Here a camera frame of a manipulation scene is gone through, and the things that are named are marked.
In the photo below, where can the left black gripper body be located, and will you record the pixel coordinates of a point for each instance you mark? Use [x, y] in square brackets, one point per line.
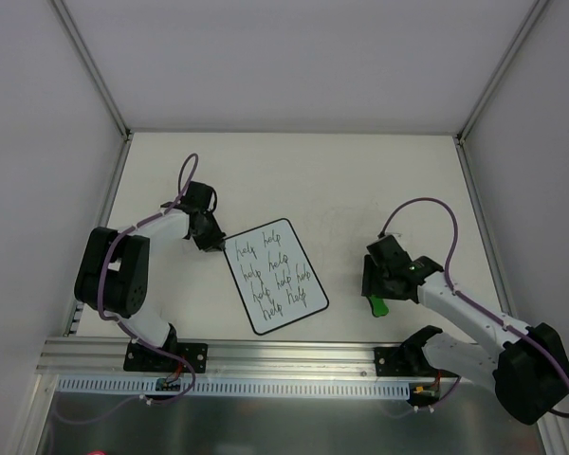
[211, 234]

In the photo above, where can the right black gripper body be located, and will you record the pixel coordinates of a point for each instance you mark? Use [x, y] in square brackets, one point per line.
[373, 285]

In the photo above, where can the green whiteboard eraser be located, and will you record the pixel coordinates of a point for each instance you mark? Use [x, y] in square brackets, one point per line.
[379, 307]

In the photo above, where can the small black-framed whiteboard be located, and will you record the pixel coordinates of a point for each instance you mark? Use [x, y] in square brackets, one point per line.
[276, 282]

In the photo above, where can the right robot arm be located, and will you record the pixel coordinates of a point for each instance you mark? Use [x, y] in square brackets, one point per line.
[524, 366]

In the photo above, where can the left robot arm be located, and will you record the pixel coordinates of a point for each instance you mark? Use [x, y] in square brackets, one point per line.
[114, 272]

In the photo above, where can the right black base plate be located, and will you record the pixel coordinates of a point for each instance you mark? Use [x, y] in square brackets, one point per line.
[395, 362]

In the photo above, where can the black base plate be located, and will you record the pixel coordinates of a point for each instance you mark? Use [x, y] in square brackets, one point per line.
[395, 362]
[140, 359]

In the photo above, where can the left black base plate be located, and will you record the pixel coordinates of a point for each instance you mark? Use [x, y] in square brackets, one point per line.
[140, 359]

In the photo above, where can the right aluminium frame post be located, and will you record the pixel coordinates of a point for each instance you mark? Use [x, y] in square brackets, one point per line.
[513, 48]

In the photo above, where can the aluminium frame post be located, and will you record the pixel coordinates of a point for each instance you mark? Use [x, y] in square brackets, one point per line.
[513, 48]
[93, 72]

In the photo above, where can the left aluminium frame post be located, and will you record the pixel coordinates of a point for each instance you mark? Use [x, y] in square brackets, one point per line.
[93, 72]

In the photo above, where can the aluminium mounting rail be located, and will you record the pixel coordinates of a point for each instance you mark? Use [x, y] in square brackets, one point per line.
[226, 358]

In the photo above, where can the white slotted cable duct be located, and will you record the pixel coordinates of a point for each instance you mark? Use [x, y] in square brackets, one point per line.
[236, 387]

